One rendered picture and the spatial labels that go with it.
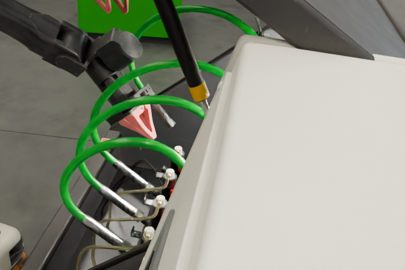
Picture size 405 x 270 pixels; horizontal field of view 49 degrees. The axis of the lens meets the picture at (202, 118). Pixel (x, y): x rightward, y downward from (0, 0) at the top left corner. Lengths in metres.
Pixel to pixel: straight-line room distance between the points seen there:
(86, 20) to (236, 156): 4.14
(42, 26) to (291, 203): 0.70
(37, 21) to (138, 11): 3.44
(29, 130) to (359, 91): 2.85
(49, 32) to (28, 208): 1.74
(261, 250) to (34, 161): 2.66
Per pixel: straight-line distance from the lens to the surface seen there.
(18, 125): 3.17
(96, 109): 0.84
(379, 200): 0.25
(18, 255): 2.11
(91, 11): 4.33
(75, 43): 0.88
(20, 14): 0.87
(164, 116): 1.02
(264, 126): 0.28
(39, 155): 2.87
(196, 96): 0.49
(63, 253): 1.09
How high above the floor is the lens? 1.69
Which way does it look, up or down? 31 degrees down
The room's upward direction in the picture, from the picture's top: 7 degrees clockwise
